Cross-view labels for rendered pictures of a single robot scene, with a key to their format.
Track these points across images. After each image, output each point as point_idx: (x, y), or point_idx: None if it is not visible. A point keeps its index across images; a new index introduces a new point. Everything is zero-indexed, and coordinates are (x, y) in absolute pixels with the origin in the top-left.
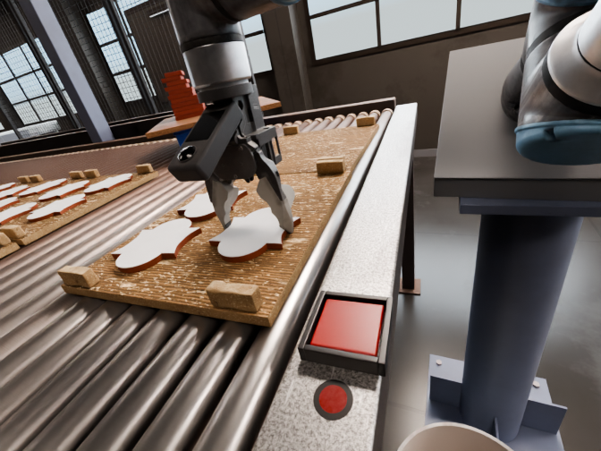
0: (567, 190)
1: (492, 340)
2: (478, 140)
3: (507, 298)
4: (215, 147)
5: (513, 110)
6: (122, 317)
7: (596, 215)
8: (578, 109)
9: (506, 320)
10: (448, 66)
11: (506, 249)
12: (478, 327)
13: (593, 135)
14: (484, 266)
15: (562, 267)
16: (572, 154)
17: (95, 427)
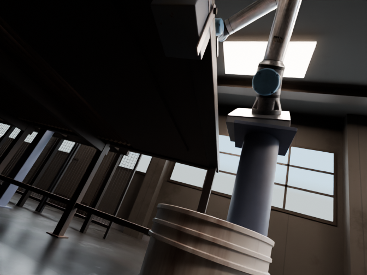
0: (268, 122)
1: (238, 213)
2: (243, 113)
3: (248, 179)
4: None
5: (254, 108)
6: None
7: (277, 127)
8: (263, 66)
9: (247, 194)
10: (237, 108)
11: (249, 153)
12: (231, 210)
13: (266, 70)
14: (239, 167)
15: (271, 166)
16: (264, 83)
17: None
